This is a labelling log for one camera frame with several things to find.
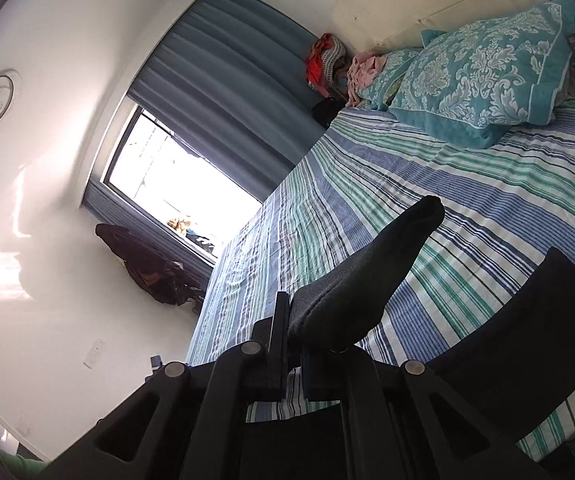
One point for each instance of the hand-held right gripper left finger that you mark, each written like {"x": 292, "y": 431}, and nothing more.
{"x": 280, "y": 355}

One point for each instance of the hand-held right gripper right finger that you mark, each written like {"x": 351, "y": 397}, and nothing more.
{"x": 320, "y": 377}

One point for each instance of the black pants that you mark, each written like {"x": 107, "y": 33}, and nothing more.
{"x": 367, "y": 285}

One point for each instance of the dark hanging coat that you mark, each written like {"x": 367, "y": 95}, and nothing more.
{"x": 142, "y": 265}

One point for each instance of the narrow blue curtain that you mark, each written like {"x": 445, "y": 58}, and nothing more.
{"x": 132, "y": 215}

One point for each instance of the striped bed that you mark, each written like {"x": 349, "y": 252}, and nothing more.
{"x": 367, "y": 170}

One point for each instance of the window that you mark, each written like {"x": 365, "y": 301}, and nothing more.
{"x": 177, "y": 175}

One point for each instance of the black bag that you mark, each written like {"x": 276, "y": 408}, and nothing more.
{"x": 326, "y": 111}

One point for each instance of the wide blue curtain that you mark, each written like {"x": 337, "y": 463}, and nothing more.
{"x": 227, "y": 85}

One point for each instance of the green cloth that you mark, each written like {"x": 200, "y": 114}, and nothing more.
{"x": 14, "y": 465}

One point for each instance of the pink cloth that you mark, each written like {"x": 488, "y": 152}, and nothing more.
{"x": 365, "y": 75}

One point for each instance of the red and orange clothes pile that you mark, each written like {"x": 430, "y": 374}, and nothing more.
{"x": 325, "y": 60}

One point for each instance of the small teal patterned pillow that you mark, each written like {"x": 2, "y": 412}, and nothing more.
{"x": 392, "y": 77}

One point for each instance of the large teal patterned pillow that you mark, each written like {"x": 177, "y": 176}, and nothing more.
{"x": 482, "y": 75}

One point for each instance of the white wall switch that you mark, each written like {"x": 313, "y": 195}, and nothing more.
{"x": 93, "y": 354}

